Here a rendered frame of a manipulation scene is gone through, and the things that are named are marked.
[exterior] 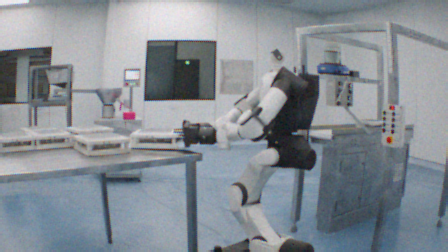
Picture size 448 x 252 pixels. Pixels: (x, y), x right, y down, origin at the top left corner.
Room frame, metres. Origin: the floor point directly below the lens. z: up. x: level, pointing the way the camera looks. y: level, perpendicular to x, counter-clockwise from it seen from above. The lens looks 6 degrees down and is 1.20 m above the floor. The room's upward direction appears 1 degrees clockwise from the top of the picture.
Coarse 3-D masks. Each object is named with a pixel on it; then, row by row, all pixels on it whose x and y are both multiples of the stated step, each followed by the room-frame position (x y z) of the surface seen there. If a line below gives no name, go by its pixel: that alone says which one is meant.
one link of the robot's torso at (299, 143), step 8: (272, 136) 2.13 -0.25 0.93; (280, 136) 2.09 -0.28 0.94; (288, 136) 2.08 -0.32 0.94; (296, 136) 2.10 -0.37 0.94; (280, 144) 2.09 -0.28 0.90; (288, 144) 2.05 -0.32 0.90; (296, 144) 2.04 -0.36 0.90; (304, 144) 2.08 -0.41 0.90; (288, 152) 2.05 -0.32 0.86; (296, 152) 2.01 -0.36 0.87; (304, 152) 2.00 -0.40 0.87; (312, 152) 2.02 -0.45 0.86; (288, 160) 2.05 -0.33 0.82; (296, 160) 2.01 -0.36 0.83; (304, 160) 1.98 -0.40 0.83; (312, 160) 2.03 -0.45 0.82; (296, 168) 2.05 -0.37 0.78; (304, 168) 2.00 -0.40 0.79; (312, 168) 2.03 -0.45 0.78
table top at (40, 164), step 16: (0, 160) 1.49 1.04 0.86; (16, 160) 1.52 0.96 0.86; (32, 160) 1.55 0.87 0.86; (48, 160) 1.59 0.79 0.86; (64, 160) 1.62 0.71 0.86; (80, 160) 1.65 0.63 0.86; (96, 160) 1.67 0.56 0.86; (112, 160) 1.70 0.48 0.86; (128, 160) 1.72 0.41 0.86; (144, 160) 1.75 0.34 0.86; (160, 160) 1.80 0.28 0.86; (176, 160) 1.86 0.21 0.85; (192, 160) 1.93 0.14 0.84; (0, 176) 1.23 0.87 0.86; (16, 176) 1.28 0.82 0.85; (32, 176) 1.34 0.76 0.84; (48, 176) 1.39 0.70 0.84; (64, 176) 1.45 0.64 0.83
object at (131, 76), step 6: (126, 72) 5.10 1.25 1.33; (132, 72) 5.13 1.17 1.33; (138, 72) 5.16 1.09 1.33; (126, 78) 5.10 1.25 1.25; (132, 78) 5.13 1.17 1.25; (138, 78) 5.16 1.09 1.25; (126, 84) 5.09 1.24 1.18; (132, 84) 5.14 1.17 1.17; (138, 84) 5.16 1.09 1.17; (132, 90) 5.18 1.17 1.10; (132, 96) 5.18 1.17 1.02; (132, 102) 5.18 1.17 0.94; (132, 108) 5.18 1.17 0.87
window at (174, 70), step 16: (160, 48) 7.70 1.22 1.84; (176, 48) 7.80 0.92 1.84; (192, 48) 7.90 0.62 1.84; (208, 48) 8.00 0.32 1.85; (160, 64) 7.70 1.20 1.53; (176, 64) 7.81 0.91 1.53; (192, 64) 7.91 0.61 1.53; (208, 64) 8.01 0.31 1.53; (144, 80) 7.61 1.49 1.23; (160, 80) 7.71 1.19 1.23; (176, 80) 7.81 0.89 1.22; (192, 80) 7.91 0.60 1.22; (208, 80) 8.01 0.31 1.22; (144, 96) 7.61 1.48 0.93; (160, 96) 7.71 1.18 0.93; (176, 96) 7.81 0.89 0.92; (192, 96) 7.91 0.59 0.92; (208, 96) 8.01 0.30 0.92
